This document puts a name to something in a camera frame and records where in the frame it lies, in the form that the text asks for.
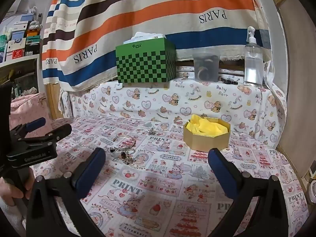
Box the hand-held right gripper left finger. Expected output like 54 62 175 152
26 147 106 237

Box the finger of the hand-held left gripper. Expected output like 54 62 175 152
23 124 73 149
10 117 47 142

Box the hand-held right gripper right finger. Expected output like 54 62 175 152
208 148 289 237

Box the gold octagonal box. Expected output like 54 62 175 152
183 117 231 152

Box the charm bracelet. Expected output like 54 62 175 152
110 147 139 166

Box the person's left forearm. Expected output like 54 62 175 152
0 197 28 237

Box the person's left hand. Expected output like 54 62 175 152
0 170 36 207

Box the pink bag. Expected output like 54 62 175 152
8 92 54 144

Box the yellow cloth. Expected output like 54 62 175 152
186 114 229 134

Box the strawberry printed tablecloth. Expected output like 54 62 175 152
32 116 309 237

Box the stack of shoe boxes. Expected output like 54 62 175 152
0 5 42 64

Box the bear printed cloth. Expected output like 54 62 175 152
58 62 288 151

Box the white round object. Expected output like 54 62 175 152
305 163 316 203

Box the translucent grey cup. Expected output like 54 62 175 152
193 54 220 82

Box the green checkered box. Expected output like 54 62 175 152
116 38 177 85

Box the clear spray bottle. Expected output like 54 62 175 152
244 26 264 86

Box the white tissue paper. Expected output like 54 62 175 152
123 32 166 45

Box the striped blanket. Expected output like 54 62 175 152
41 0 269 93

